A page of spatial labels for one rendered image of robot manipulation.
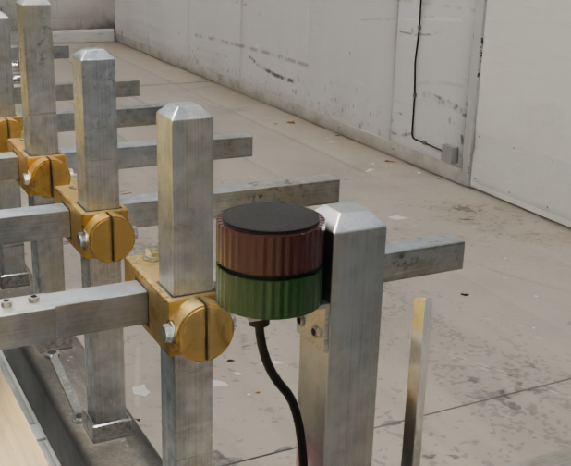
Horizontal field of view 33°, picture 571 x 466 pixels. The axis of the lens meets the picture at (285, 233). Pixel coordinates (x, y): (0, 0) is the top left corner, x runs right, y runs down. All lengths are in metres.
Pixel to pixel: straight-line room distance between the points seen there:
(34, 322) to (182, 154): 0.18
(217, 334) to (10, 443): 0.18
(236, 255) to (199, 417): 0.35
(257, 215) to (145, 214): 0.56
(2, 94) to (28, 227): 0.47
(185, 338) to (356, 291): 0.25
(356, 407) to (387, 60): 4.79
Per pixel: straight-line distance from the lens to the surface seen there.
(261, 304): 0.51
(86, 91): 0.98
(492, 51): 4.62
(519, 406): 2.74
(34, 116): 1.23
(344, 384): 0.57
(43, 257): 1.28
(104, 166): 1.00
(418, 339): 0.65
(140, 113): 1.58
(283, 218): 0.52
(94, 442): 1.11
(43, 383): 1.26
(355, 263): 0.54
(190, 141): 0.75
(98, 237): 0.99
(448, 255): 0.97
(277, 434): 2.50
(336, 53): 5.80
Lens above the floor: 1.27
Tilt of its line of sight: 19 degrees down
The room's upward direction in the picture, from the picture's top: 2 degrees clockwise
